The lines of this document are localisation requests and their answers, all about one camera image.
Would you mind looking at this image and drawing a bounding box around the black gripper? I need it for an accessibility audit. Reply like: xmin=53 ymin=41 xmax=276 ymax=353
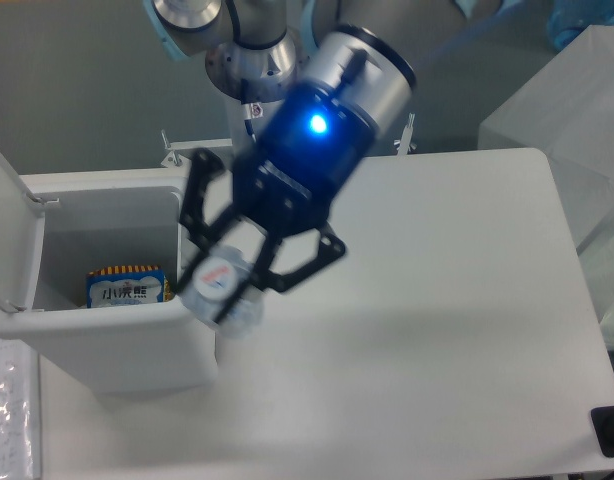
xmin=172 ymin=82 xmax=375 ymax=325

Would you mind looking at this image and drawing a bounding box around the clear plastic bottle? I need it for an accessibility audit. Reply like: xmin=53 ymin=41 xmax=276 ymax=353
xmin=178 ymin=245 xmax=264 ymax=339

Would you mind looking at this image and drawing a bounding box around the blue snack bag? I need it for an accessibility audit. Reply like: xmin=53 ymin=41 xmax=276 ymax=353
xmin=86 ymin=265 xmax=168 ymax=308

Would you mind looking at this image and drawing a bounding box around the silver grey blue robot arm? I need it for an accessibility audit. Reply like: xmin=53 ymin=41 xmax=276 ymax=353
xmin=144 ymin=1 xmax=504 ymax=329

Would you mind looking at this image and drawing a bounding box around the white trash can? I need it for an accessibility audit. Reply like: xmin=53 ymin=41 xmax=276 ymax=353
xmin=0 ymin=152 xmax=217 ymax=393

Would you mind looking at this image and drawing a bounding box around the clipboard with paper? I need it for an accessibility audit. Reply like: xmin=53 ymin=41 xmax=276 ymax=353
xmin=0 ymin=339 xmax=42 ymax=479

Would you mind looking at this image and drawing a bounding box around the blue water jug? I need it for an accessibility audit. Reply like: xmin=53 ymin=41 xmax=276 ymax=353
xmin=546 ymin=0 xmax=614 ymax=51

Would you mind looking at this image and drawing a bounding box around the black device at table edge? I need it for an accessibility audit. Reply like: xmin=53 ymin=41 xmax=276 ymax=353
xmin=591 ymin=406 xmax=614 ymax=458

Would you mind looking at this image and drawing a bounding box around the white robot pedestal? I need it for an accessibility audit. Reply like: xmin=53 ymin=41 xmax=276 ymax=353
xmin=159 ymin=94 xmax=418 ymax=169

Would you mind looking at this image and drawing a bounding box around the black cable on pedestal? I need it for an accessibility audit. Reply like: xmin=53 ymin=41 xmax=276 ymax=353
xmin=240 ymin=79 xmax=261 ymax=146

